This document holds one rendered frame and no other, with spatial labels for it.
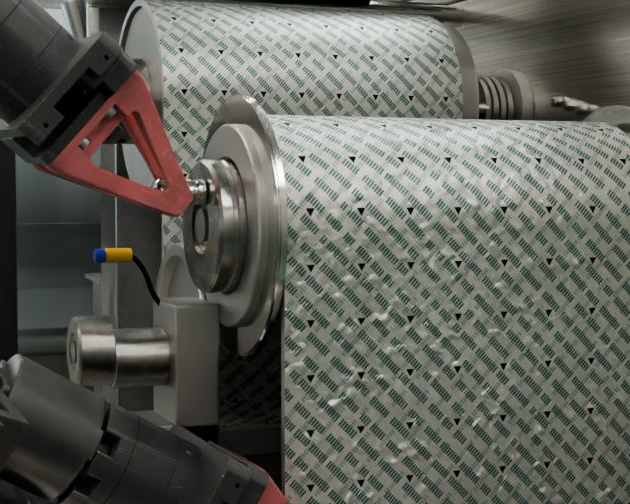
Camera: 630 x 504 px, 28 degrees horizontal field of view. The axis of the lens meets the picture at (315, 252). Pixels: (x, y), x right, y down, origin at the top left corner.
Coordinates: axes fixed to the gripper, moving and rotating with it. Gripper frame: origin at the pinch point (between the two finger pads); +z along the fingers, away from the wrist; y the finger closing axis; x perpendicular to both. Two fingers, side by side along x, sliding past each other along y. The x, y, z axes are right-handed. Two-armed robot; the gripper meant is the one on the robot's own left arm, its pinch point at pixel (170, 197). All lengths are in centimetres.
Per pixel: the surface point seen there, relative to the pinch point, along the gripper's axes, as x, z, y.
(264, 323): -2.3, 7.3, 4.4
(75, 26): 18, -4, -71
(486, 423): 1.6, 20.9, 5.7
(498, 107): 27.4, 21.5, -23.6
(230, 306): -2.3, 6.6, 0.2
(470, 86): 25.1, 16.8, -19.2
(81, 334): -8.7, 1.8, -2.6
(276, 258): 0.4, 4.9, 6.2
